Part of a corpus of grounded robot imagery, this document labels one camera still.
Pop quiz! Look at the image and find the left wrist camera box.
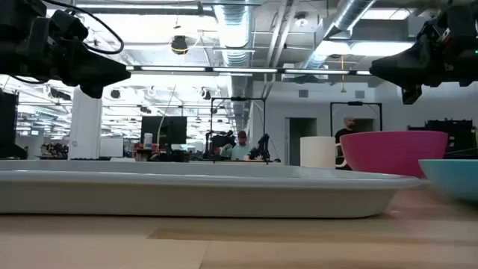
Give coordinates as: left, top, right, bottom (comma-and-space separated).
50, 9, 90, 42

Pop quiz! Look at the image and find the black monitor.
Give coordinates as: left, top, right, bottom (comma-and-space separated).
140, 116, 187, 150

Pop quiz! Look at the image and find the grey plastic tray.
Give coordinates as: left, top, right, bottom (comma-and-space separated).
0, 159, 423, 220

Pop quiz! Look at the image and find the person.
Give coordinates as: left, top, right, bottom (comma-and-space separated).
220, 130, 255, 161
334, 116, 359, 145

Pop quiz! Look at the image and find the slanted silver ceiling duct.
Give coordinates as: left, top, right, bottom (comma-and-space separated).
298, 0, 376, 70

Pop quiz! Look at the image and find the black equipment cabinet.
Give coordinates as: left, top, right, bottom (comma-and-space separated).
407, 119, 478, 160

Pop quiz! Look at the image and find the round black ceiling device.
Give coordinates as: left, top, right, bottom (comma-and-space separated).
170, 35, 189, 56

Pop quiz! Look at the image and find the black frame stand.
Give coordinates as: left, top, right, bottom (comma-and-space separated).
329, 101, 383, 137
210, 96, 267, 164

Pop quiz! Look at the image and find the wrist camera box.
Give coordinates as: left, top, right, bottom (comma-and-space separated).
417, 14, 455, 48
50, 9, 90, 42

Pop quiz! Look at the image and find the white mug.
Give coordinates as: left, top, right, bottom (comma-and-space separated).
299, 136, 348, 171

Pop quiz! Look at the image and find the white pillar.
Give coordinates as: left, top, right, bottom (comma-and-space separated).
68, 86, 104, 161

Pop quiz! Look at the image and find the pink bowl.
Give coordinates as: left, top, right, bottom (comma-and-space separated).
339, 130, 449, 179

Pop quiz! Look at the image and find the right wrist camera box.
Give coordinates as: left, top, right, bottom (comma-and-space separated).
417, 14, 455, 48

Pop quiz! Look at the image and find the blue plate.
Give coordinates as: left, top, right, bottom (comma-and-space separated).
418, 159, 478, 205

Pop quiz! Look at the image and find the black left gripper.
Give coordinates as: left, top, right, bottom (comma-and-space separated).
14, 22, 131, 100

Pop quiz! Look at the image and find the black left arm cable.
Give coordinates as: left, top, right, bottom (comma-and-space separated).
43, 0, 125, 56

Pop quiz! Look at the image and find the yellow hanging cord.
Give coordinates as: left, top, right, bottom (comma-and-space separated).
339, 55, 347, 93

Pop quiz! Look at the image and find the dark doorway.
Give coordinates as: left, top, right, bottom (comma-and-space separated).
285, 117, 317, 167

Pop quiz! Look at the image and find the ribbed silver ceiling duct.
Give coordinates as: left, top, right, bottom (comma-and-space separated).
212, 0, 257, 128

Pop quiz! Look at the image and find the black table cable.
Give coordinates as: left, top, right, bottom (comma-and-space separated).
444, 147, 478, 157

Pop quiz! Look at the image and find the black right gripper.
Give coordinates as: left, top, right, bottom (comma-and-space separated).
369, 37, 478, 105

